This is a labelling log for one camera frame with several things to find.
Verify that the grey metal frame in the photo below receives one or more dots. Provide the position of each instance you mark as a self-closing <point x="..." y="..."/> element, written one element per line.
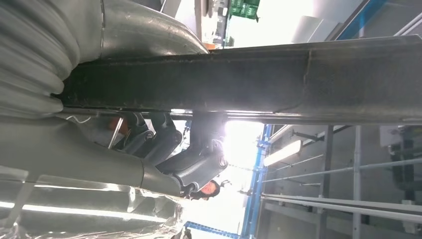
<point x="356" y="181"/>

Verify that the white ceiling lamp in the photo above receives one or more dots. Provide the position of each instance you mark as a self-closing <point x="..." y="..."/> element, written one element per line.
<point x="283" y="152"/>

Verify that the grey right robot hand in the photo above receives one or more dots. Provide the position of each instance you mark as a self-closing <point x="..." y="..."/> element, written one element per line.
<point x="82" y="151"/>

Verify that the blue metal shelf rack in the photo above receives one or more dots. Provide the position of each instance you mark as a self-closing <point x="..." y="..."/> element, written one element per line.
<point x="255" y="184"/>

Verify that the person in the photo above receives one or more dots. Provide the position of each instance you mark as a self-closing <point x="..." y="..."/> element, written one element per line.
<point x="209" y="189"/>

